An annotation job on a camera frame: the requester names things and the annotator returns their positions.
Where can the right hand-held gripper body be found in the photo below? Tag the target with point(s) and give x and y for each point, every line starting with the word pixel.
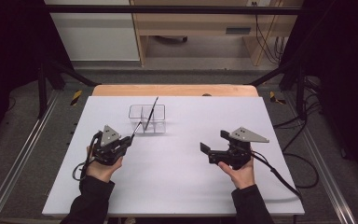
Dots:
pixel 237 154

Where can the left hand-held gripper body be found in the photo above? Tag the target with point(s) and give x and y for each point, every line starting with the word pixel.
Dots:
pixel 107 149

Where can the clear plastic organizer box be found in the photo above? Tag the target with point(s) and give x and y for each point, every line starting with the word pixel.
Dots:
pixel 158 119

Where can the person's left hand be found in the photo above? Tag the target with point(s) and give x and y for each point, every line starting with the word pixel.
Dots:
pixel 102 171

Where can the person's right hand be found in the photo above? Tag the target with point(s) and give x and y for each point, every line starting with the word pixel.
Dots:
pixel 242 177

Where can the white table board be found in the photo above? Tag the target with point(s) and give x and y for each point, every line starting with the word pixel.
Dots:
pixel 167 180

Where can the yellow black tape strip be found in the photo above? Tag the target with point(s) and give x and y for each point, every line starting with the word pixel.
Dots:
pixel 76 97
pixel 273 97

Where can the light wooden table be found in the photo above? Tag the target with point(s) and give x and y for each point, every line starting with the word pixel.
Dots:
pixel 167 90

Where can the black metal stand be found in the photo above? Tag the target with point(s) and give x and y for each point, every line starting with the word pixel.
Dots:
pixel 300 93
pixel 42 93

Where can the white cabinet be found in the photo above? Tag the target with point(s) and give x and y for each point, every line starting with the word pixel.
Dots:
pixel 96 37

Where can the light wooden desk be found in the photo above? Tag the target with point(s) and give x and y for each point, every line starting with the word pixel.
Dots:
pixel 199 21

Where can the black curtain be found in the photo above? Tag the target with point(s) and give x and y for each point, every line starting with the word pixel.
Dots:
pixel 9 62
pixel 348 62

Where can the aluminium floor rail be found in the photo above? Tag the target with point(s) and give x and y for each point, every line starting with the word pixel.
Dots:
pixel 15 168
pixel 323 168

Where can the black horizontal frame bar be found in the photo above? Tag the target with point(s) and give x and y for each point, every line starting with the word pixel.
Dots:
pixel 167 9

